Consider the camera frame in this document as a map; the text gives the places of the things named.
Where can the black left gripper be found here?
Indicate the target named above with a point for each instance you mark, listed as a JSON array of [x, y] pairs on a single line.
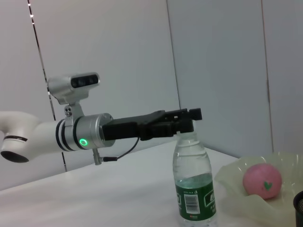
[[123, 131]]

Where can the clear green-label water bottle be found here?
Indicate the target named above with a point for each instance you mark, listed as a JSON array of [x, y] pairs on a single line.
[[194, 177]]

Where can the pink toy peach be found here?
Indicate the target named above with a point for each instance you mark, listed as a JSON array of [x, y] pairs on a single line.
[[261, 179]]

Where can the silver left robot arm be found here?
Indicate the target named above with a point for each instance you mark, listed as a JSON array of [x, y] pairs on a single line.
[[47, 137]]

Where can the green glass fruit plate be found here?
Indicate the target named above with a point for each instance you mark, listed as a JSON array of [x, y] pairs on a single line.
[[236, 201]]

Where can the black mesh pen cup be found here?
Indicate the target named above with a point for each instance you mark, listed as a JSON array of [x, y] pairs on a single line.
[[298, 210]]

